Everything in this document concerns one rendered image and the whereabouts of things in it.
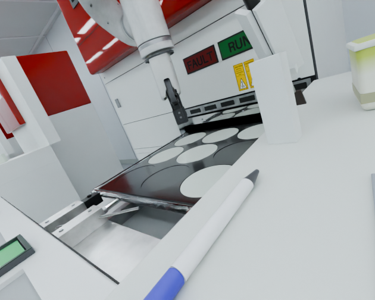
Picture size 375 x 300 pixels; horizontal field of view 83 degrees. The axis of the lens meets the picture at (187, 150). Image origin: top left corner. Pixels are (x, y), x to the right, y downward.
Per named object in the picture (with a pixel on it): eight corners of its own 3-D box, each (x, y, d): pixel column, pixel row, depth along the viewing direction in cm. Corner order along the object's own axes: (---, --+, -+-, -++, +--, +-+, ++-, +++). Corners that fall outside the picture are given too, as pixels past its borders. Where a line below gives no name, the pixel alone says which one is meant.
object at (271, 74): (280, 126, 27) (253, 11, 23) (315, 121, 24) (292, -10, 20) (262, 146, 23) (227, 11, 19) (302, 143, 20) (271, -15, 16)
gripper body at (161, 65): (146, 59, 57) (162, 100, 60) (139, 54, 47) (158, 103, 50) (172, 49, 56) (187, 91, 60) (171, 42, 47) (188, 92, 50)
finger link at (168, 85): (161, 70, 51) (167, 85, 56) (168, 94, 48) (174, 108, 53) (165, 68, 51) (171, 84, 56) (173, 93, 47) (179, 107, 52)
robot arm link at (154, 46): (141, 52, 56) (146, 63, 57) (134, 46, 47) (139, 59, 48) (171, 40, 55) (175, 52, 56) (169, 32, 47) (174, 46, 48)
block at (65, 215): (83, 211, 46) (77, 199, 45) (90, 213, 43) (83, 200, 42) (43, 237, 40) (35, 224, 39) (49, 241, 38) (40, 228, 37)
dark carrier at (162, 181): (187, 134, 73) (187, 133, 73) (296, 119, 49) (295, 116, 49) (99, 190, 50) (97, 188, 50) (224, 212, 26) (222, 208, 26)
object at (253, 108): (187, 143, 82) (178, 119, 79) (319, 128, 52) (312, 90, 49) (184, 144, 80) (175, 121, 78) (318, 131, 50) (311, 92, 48)
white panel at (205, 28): (139, 151, 109) (105, 72, 98) (327, 135, 53) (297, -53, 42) (134, 154, 107) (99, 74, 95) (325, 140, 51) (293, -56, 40)
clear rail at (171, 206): (96, 192, 51) (93, 187, 50) (236, 219, 25) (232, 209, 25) (91, 196, 50) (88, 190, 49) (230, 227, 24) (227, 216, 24)
